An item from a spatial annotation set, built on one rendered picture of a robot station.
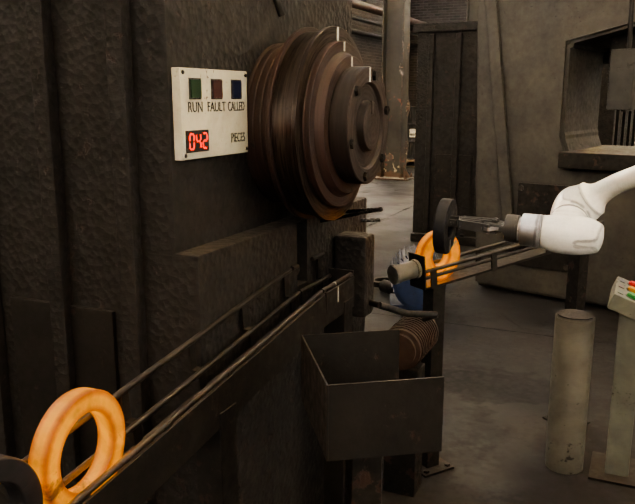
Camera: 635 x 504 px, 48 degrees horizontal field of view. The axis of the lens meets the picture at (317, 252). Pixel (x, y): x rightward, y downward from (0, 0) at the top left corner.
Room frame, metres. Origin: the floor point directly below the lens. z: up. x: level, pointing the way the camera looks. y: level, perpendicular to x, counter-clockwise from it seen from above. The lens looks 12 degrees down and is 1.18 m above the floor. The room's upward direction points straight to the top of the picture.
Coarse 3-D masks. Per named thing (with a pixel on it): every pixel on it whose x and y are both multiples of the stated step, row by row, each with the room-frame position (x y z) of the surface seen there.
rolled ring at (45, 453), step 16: (64, 400) 0.98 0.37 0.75; (80, 400) 0.99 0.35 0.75; (96, 400) 1.02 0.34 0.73; (112, 400) 1.06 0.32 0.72; (48, 416) 0.96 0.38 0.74; (64, 416) 0.96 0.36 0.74; (80, 416) 0.99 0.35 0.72; (96, 416) 1.05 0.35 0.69; (112, 416) 1.06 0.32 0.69; (48, 432) 0.94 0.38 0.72; (64, 432) 0.95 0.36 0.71; (112, 432) 1.06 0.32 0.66; (32, 448) 0.93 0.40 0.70; (48, 448) 0.92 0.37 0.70; (96, 448) 1.06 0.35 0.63; (112, 448) 1.05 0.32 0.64; (32, 464) 0.92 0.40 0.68; (48, 464) 0.92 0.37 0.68; (96, 464) 1.04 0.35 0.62; (112, 464) 1.05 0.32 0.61; (48, 480) 0.92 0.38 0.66; (80, 480) 1.02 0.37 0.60; (48, 496) 0.92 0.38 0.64; (64, 496) 0.94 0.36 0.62
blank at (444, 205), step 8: (440, 200) 1.99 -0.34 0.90; (448, 200) 1.99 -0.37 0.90; (440, 208) 1.96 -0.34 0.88; (448, 208) 1.96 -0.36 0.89; (456, 208) 2.05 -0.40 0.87; (440, 216) 1.94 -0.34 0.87; (448, 216) 1.96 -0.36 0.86; (440, 224) 1.93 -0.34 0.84; (440, 232) 1.93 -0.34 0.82; (448, 232) 2.03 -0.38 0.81; (440, 240) 1.94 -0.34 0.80; (448, 240) 1.98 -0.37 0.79; (440, 248) 1.95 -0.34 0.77; (448, 248) 1.99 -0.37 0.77
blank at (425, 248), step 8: (432, 232) 2.16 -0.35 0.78; (424, 240) 2.14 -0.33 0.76; (432, 240) 2.14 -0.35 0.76; (456, 240) 2.19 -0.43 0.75; (416, 248) 2.15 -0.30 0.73; (424, 248) 2.12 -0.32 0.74; (432, 248) 2.14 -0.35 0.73; (456, 248) 2.19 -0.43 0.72; (432, 256) 2.14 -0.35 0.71; (448, 256) 2.18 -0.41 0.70; (456, 256) 2.19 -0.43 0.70; (432, 264) 2.14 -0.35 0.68; (440, 264) 2.18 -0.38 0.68; (440, 280) 2.16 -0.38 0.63
